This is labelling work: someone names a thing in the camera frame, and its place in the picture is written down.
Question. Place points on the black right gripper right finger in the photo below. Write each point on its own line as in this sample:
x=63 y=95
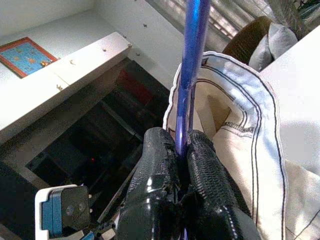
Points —
x=210 y=190

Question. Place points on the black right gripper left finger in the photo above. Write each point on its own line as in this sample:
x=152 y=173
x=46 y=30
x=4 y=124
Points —
x=150 y=180

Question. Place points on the white jacket with dark stitching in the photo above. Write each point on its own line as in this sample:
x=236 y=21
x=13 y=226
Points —
x=250 y=150

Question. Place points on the blue plastic clothes hanger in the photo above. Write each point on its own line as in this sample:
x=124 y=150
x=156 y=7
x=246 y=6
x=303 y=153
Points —
x=195 y=37

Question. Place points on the white shelf board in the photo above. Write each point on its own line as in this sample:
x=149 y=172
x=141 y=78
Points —
x=75 y=70

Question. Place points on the brown round object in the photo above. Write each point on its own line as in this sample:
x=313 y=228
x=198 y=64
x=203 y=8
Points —
x=247 y=37

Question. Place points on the grey cushion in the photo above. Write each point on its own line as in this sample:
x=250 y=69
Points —
x=277 y=40

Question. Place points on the window blinds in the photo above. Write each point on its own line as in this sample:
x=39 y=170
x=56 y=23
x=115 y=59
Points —
x=225 y=20

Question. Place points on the red framed blue picture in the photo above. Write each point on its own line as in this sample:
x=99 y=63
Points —
x=25 y=56

